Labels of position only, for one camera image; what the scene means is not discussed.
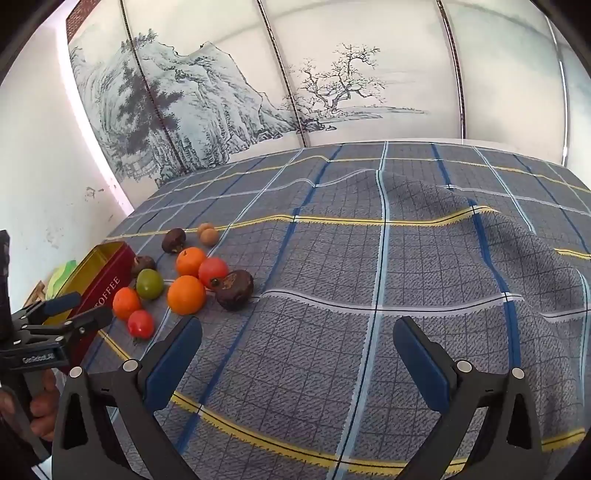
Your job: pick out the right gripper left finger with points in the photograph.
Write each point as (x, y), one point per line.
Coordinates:
(85, 444)

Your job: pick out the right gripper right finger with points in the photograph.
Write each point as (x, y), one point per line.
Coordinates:
(508, 445)

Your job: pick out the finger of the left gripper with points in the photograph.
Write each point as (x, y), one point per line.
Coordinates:
(78, 326)
(55, 305)

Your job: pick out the small orange mandarin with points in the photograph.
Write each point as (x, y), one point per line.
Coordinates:
(125, 302)

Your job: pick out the small red tomato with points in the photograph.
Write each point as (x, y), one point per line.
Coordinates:
(140, 325)

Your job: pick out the green lime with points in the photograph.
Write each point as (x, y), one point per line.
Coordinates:
(149, 284)

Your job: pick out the large orange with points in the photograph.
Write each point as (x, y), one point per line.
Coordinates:
(186, 295)

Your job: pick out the dark brown chestnut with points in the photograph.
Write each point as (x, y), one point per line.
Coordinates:
(174, 241)

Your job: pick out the tan longan front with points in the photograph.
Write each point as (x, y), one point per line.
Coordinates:
(209, 237)

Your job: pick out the tan longan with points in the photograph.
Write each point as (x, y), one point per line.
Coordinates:
(203, 227)
(209, 237)

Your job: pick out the large brown water chestnut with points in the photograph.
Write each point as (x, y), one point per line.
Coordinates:
(234, 290)

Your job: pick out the tan longan back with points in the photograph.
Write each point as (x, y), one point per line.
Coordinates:
(203, 227)

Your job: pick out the person's left hand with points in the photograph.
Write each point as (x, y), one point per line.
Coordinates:
(44, 408)

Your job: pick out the wooden chair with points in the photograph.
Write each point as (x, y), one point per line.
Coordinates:
(37, 294)

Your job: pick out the red gold toffee tin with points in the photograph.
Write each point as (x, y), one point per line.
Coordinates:
(105, 270)

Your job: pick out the green tissue pack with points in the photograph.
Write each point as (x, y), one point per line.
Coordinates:
(58, 278)

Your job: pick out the blue plaid tablecloth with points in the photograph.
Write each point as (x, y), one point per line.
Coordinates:
(487, 250)

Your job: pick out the landscape painted folding screen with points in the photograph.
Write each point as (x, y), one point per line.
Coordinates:
(171, 87)

